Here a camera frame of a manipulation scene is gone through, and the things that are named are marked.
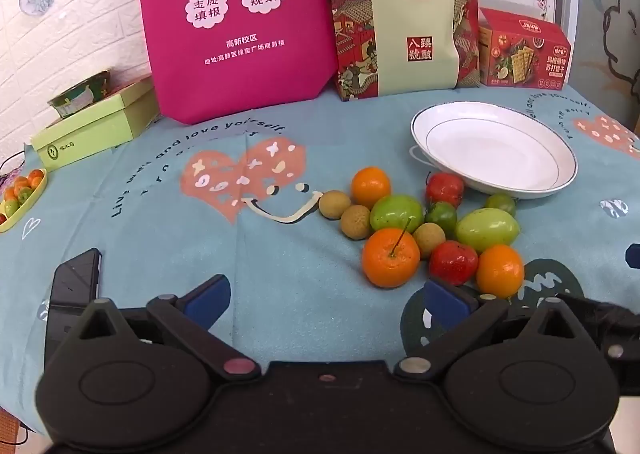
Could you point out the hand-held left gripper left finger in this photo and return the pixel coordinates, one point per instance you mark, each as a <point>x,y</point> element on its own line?
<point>209,301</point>

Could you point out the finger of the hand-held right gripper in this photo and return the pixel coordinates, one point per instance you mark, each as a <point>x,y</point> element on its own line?
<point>612,329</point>

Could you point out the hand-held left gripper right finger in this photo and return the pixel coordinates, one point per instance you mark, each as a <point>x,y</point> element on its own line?
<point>444,300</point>

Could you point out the red tomato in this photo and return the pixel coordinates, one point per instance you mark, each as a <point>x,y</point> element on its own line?
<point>453,262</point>
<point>444,189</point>

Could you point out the longan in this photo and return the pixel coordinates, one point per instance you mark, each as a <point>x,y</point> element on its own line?
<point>429,239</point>
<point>355,221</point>
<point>335,204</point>

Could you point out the orange with stem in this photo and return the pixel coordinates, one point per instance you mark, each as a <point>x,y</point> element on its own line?
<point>391,258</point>

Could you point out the oval green tomato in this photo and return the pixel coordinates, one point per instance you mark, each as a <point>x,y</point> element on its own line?
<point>487,230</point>

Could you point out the small dark green tomato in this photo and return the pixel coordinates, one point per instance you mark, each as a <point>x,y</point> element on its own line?
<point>441,217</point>

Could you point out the large round green tomato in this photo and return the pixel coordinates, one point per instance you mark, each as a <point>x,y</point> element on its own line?
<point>396,213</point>

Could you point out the small light green tomato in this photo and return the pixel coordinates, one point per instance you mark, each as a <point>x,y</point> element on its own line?
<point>501,203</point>

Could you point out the white plate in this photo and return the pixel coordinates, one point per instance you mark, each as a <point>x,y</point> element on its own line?
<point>495,152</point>

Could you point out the pile of small mixed fruits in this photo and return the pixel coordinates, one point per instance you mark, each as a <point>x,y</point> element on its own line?
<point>21,186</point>

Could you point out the blue printed tablecloth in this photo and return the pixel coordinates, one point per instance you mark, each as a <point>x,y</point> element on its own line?
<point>150,244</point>

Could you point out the black smartphone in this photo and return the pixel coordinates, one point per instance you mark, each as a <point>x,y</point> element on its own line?
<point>75,286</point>

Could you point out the yellow-green tray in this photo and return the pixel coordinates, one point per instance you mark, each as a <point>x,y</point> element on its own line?
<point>31,201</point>

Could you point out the light green box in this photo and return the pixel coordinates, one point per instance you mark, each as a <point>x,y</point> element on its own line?
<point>95,129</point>

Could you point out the green patterned bowl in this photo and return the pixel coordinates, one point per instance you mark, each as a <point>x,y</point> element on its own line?
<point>77,97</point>

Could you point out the red cracker box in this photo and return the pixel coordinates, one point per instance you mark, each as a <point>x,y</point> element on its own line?
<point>525,52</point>

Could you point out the pink tote bag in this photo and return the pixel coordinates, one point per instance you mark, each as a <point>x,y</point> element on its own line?
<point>235,34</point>

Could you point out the red and green gift bag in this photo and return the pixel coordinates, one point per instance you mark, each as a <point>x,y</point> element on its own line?
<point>400,34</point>

